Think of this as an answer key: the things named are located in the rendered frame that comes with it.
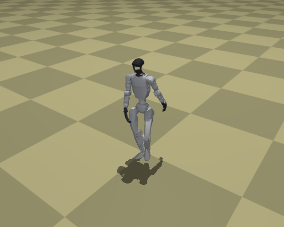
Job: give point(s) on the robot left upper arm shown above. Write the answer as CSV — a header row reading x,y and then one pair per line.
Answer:
x,y
152,81

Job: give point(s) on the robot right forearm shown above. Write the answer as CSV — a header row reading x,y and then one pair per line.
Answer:
x,y
126,102

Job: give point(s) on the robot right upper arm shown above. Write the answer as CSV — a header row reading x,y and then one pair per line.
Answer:
x,y
128,85

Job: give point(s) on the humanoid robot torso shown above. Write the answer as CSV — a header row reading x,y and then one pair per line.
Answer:
x,y
141,90

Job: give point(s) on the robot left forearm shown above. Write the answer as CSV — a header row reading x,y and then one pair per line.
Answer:
x,y
161,98

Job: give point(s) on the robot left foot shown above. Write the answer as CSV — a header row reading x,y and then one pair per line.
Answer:
x,y
147,154

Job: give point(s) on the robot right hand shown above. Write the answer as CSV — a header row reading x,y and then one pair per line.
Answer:
x,y
125,113

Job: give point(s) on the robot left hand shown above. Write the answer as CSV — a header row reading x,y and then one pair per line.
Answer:
x,y
164,106

